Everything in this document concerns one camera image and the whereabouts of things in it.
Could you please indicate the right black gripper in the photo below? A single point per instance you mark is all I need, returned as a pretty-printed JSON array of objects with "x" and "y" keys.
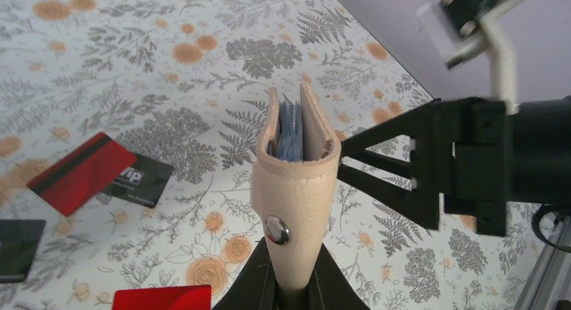
[{"x": 531, "y": 164}]

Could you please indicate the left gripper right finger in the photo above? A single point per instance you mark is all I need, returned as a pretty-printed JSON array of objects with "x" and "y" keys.
[{"x": 328, "y": 289}]

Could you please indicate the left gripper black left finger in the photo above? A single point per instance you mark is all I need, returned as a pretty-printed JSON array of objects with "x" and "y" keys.
[{"x": 255, "y": 288}]

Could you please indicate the beige leather card holder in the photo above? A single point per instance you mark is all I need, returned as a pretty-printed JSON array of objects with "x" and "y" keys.
[{"x": 299, "y": 194}]

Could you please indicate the red card bottom edge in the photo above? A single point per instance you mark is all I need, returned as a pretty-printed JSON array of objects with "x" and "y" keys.
[{"x": 170, "y": 298}]

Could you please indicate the black card top right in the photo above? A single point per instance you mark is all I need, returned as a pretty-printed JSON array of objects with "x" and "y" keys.
[{"x": 142, "y": 183}]

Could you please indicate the red card top right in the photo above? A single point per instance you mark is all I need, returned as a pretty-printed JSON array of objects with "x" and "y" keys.
[{"x": 72, "y": 181}]

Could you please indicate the black card left edge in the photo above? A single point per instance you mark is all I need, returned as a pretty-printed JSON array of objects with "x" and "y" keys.
[{"x": 19, "y": 242}]

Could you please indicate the floral table mat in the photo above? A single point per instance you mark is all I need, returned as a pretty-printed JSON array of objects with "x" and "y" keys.
[{"x": 184, "y": 82}]

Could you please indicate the aluminium rail frame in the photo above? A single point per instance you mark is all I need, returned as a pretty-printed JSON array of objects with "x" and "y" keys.
[{"x": 548, "y": 284}]

